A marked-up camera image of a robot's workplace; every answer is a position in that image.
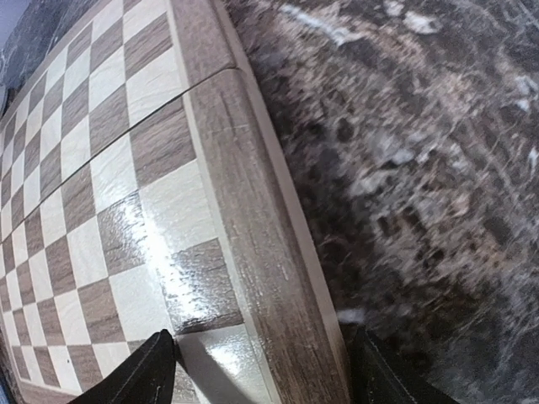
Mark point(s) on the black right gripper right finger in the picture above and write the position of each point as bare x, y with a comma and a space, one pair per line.
380, 376

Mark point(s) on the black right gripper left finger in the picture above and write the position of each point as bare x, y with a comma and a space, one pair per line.
146, 376

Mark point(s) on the wooden chess board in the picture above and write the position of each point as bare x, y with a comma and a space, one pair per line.
143, 190

